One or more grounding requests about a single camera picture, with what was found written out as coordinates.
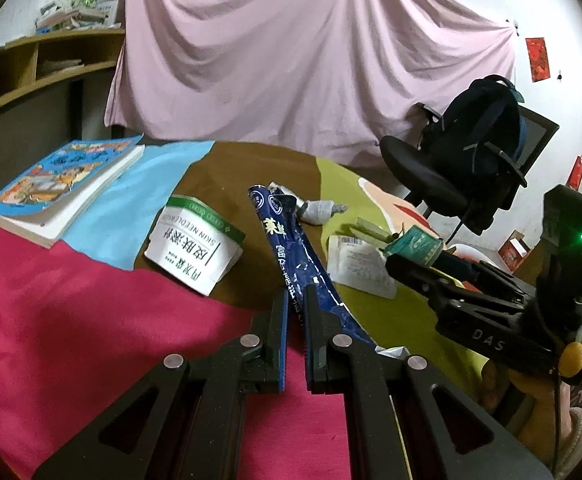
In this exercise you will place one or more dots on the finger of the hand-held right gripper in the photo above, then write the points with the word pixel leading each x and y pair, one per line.
pixel 421 275
pixel 491 275

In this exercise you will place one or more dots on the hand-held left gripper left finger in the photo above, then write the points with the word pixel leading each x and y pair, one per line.
pixel 282 340

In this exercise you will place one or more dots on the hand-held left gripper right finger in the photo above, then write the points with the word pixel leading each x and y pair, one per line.
pixel 313 340

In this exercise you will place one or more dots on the green printed packet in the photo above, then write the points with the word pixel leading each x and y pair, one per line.
pixel 418 245

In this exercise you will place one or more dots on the long blue snack wrapper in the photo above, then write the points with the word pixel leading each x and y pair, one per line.
pixel 291 245

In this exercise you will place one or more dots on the person's right hand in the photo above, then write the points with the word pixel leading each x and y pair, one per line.
pixel 521 390

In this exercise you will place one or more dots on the red cardboard box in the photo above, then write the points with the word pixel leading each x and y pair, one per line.
pixel 513 251

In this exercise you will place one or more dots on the white paper sachet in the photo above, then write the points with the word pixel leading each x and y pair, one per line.
pixel 358 265

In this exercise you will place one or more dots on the pale green paper strip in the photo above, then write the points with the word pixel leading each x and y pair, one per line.
pixel 366 234

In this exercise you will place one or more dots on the black office chair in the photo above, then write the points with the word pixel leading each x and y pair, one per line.
pixel 421 170

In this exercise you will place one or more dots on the white green medicine box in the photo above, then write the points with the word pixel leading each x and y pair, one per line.
pixel 191 250

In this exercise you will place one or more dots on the red hanging ornament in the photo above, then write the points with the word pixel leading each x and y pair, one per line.
pixel 576 172

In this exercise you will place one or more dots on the dark blue backpack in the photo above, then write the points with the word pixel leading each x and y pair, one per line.
pixel 471 135

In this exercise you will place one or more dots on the colourful printed tablecloth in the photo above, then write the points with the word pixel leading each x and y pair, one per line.
pixel 71 320

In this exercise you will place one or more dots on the pink hanging cloth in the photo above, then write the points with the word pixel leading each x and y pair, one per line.
pixel 296 60

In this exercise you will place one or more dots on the colourful cover paperback book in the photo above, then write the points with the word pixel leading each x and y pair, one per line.
pixel 56 185

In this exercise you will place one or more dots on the papers in shelf cubby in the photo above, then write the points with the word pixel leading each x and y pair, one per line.
pixel 58 67

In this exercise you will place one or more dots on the stack of books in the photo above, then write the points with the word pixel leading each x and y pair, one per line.
pixel 71 17

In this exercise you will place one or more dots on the wooden shelf desk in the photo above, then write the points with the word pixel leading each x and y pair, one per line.
pixel 16 57

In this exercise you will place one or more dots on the red wall poster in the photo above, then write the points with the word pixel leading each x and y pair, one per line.
pixel 538 60

